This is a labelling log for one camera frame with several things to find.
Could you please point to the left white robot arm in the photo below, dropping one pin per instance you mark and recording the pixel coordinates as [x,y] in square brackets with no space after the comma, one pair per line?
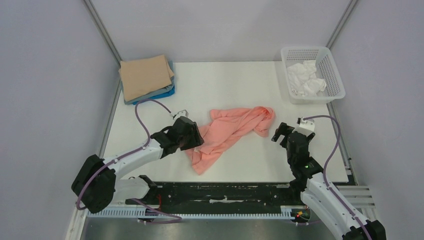
[101,181]

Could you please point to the white slotted cable duct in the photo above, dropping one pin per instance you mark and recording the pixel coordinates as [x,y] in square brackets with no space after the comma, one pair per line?
[143,213]

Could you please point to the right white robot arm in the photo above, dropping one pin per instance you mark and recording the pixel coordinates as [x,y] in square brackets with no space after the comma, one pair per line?
[310,184]

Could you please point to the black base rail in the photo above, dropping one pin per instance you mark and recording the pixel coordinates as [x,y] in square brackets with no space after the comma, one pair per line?
[221,197]

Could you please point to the white crumpled t shirt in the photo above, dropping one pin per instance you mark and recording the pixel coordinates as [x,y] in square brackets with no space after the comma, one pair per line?
[303,79]

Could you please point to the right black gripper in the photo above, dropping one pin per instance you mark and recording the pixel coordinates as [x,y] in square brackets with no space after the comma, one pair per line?
[286,134]

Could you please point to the left aluminium frame post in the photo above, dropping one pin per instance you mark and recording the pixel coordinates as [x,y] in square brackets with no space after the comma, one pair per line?
[102,30]

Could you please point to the beige folded t shirt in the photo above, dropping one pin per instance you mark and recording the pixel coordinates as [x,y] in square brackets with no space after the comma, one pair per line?
[144,76]

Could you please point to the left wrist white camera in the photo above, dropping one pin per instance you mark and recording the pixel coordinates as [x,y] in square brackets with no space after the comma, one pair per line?
[181,113]

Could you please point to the wrist white camera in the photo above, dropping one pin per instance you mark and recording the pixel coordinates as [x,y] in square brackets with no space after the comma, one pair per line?
[181,113]
[305,126]

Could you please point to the white plastic laundry basket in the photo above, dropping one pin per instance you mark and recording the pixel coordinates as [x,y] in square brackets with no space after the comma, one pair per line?
[326,69]

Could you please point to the salmon pink t shirt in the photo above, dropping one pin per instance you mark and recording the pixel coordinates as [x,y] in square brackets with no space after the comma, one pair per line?
[226,128]

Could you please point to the blue folded t shirt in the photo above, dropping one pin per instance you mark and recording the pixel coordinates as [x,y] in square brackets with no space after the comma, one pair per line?
[155,95]

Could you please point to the right aluminium frame post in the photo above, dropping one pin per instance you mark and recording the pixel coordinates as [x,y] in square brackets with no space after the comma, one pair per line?
[341,23]

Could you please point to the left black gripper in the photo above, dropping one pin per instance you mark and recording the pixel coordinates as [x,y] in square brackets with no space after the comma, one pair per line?
[196,140]

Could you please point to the grey-teal folded t shirt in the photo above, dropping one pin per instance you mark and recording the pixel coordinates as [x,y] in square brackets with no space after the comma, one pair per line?
[150,94]

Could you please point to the aluminium frame post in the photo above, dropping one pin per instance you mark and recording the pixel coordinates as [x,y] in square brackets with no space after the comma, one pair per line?
[341,23]
[102,30]

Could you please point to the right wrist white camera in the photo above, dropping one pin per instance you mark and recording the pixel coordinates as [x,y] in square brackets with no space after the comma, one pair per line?
[305,126]

